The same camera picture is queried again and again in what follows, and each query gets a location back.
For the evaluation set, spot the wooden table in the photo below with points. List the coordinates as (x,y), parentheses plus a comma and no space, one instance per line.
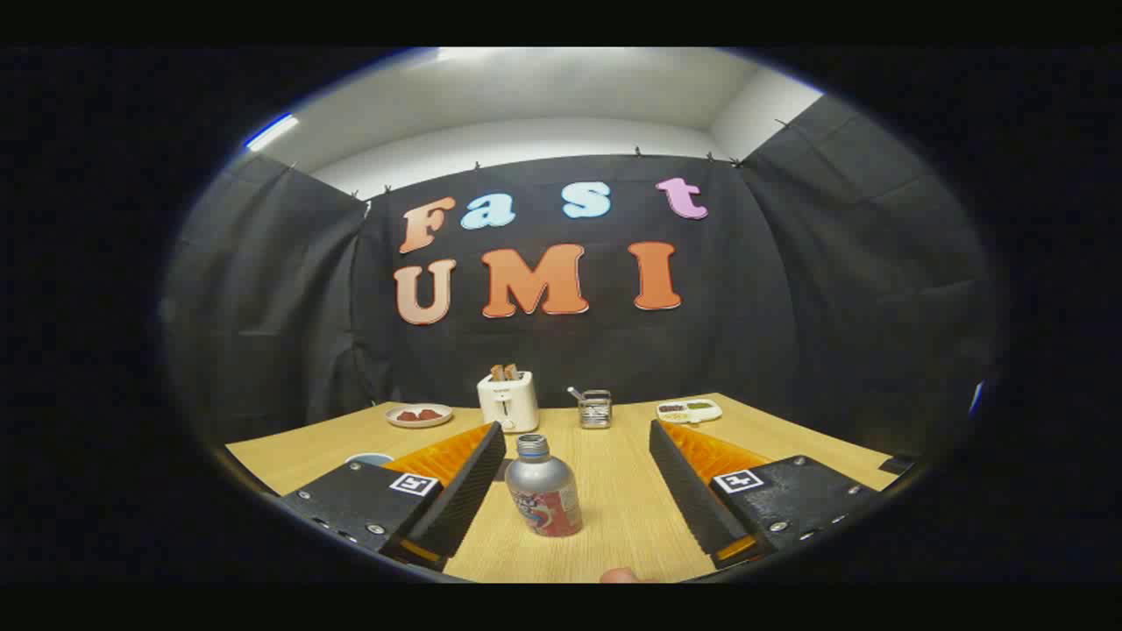
(614,491)

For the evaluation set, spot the white toaster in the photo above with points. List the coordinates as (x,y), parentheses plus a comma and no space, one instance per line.
(508,403)

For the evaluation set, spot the ceiling light strip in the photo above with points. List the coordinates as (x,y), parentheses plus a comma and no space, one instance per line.
(272,131)

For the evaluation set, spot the silver juice bottle red label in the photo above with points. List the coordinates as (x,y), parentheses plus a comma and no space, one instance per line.
(543,491)

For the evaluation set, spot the white divided food tray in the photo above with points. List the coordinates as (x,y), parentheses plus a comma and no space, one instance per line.
(689,410)

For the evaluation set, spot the small white plate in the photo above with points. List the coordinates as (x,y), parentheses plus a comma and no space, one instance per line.
(419,415)

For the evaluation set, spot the black backdrop cloth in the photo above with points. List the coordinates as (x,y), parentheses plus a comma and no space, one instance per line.
(745,307)

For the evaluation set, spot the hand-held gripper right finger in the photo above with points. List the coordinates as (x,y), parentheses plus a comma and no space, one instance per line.
(688,491)

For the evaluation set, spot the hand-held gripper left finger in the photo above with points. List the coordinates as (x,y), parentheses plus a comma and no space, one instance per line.
(465,495)

